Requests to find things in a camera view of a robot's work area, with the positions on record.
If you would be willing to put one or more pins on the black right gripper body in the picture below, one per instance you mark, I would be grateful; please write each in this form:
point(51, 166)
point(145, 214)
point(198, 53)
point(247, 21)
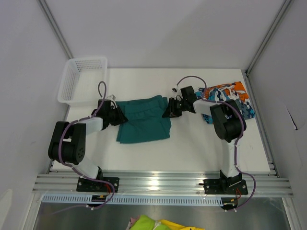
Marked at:
point(176, 107)

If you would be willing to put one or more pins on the green shorts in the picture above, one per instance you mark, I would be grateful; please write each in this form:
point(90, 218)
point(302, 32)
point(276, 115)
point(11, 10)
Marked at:
point(145, 120)

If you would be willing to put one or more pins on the colourful patterned shorts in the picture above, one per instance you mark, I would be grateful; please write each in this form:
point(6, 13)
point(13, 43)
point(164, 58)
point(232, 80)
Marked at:
point(230, 91)

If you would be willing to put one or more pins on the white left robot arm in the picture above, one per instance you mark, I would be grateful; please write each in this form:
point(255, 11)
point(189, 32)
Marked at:
point(68, 142)

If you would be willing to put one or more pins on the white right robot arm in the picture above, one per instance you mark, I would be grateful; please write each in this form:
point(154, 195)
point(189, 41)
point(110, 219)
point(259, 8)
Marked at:
point(228, 123)

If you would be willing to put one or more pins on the white plastic basket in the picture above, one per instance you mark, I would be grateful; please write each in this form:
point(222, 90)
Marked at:
point(80, 79)

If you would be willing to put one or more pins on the lime green cloth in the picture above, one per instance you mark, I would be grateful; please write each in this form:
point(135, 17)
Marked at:
point(142, 222)

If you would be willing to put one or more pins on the yellow cloth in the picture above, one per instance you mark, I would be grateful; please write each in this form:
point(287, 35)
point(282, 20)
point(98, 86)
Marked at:
point(168, 225)

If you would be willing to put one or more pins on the aluminium mounting rail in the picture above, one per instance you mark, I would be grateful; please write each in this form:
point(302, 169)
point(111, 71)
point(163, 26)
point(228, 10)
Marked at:
point(155, 183)

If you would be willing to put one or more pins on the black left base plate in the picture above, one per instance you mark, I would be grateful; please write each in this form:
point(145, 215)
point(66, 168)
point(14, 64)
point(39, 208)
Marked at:
point(85, 185)

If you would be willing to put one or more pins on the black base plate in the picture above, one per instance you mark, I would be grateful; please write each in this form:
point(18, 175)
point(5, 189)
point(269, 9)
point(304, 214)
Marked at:
point(222, 187)
point(85, 185)

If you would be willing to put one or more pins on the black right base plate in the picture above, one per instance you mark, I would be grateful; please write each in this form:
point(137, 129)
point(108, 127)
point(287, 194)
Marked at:
point(222, 187)

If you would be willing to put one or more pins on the white slotted cable duct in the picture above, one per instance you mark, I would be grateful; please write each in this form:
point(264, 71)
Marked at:
point(135, 200)

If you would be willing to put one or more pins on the aluminium frame post left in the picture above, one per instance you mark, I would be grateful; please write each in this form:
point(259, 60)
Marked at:
point(55, 28)

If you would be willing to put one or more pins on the aluminium frame post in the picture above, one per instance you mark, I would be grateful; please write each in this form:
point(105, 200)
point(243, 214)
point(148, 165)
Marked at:
point(55, 28)
point(281, 13)

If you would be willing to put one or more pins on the aluminium frame post right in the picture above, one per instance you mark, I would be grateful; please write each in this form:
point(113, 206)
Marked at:
point(281, 13)

